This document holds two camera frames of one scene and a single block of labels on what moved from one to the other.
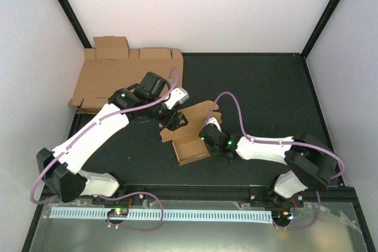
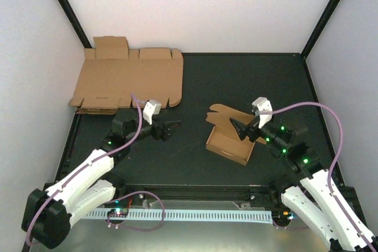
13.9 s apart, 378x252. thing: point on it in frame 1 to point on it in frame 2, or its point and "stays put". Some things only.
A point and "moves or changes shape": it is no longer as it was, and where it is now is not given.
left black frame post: (64, 6) stays put
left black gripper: (171, 121) to (165, 134)
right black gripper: (211, 149) to (242, 130)
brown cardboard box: (187, 144) moves or changes shape
